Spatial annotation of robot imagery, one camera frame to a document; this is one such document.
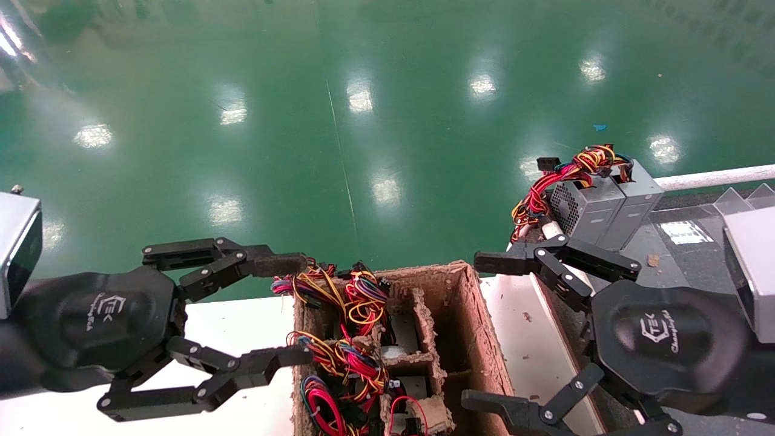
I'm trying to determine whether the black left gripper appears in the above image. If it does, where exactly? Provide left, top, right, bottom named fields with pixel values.
left=17, top=265, right=314, bottom=423

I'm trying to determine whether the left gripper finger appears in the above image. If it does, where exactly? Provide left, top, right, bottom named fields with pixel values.
left=142, top=237, right=308, bottom=302

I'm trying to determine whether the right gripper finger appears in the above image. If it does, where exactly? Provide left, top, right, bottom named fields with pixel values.
left=474, top=234, right=642, bottom=313

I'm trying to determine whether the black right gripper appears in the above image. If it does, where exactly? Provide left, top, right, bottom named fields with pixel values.
left=461, top=280, right=752, bottom=436

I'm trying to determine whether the grey power supply plain side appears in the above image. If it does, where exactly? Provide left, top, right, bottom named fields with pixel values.
left=569, top=144, right=665, bottom=253

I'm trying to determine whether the brown cardboard divider box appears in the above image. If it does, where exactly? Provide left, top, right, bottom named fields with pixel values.
left=292, top=260, right=516, bottom=436

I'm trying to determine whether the grey power supply mesh side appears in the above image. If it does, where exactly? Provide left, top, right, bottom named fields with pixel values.
left=510, top=156, right=628, bottom=246

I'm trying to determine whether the clear acrylic tray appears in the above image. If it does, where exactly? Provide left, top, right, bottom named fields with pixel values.
left=618, top=183, right=775, bottom=303

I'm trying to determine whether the power supply with coloured wires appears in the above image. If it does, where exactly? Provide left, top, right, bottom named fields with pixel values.
left=299, top=374, right=389, bottom=436
left=287, top=330, right=427, bottom=401

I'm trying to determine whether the colourful wire bundle in box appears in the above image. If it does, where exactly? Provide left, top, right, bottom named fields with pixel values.
left=271, top=259, right=422, bottom=355

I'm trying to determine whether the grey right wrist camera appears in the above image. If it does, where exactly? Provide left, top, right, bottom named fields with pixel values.
left=723, top=206, right=775, bottom=345

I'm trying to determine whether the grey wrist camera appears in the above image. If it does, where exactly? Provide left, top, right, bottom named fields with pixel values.
left=0, top=191, right=44, bottom=320
left=723, top=206, right=775, bottom=345

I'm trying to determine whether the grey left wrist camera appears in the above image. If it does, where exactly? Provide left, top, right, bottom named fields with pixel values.
left=0, top=191, right=44, bottom=320

